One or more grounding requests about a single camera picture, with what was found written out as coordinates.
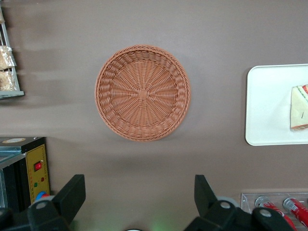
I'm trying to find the cream plastic tray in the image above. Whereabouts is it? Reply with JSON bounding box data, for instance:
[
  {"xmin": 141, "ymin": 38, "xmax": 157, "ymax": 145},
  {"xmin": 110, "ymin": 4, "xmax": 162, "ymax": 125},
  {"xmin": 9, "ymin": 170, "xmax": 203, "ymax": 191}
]
[{"xmin": 245, "ymin": 64, "xmax": 308, "ymax": 146}]

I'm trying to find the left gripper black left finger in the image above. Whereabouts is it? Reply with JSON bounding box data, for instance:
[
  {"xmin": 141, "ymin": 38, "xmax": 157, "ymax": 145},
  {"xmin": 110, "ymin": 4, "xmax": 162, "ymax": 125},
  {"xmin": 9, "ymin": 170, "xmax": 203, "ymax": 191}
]
[{"xmin": 27, "ymin": 174, "xmax": 86, "ymax": 231}]

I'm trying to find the black food warmer yellow panel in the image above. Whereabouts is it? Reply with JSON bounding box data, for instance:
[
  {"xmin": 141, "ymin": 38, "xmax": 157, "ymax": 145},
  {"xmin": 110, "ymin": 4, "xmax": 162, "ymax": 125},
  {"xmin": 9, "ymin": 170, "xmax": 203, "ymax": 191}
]
[{"xmin": 0, "ymin": 136, "xmax": 51, "ymax": 212}]

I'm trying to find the grey metal snack rack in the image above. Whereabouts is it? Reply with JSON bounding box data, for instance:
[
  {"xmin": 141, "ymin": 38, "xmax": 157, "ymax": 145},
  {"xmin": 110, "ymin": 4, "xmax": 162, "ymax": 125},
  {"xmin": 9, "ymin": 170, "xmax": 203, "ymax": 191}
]
[{"xmin": 0, "ymin": 7, "xmax": 26, "ymax": 99}]

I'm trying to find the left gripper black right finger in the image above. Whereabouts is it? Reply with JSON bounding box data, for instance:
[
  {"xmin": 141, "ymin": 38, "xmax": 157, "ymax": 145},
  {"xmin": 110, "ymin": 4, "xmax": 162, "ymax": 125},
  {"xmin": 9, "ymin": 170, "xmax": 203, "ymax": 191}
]
[{"xmin": 184, "ymin": 174, "xmax": 252, "ymax": 231}]

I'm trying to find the triangle sandwich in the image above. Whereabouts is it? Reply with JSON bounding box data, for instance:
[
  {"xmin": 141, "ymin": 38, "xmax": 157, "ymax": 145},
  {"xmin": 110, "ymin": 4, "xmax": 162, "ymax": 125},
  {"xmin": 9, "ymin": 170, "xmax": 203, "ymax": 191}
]
[{"xmin": 290, "ymin": 84, "xmax": 308, "ymax": 132}]

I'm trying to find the round brown wicker basket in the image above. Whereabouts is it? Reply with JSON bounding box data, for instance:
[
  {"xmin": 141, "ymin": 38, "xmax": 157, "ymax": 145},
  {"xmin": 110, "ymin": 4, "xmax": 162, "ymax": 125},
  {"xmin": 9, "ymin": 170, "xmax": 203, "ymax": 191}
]
[{"xmin": 95, "ymin": 44, "xmax": 191, "ymax": 142}]

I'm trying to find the clear acrylic bottle rack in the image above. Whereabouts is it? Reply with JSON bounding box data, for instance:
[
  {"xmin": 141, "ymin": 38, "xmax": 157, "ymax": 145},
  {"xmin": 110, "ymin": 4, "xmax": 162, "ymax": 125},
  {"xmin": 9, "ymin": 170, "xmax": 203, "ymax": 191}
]
[{"xmin": 240, "ymin": 192, "xmax": 308, "ymax": 231}]

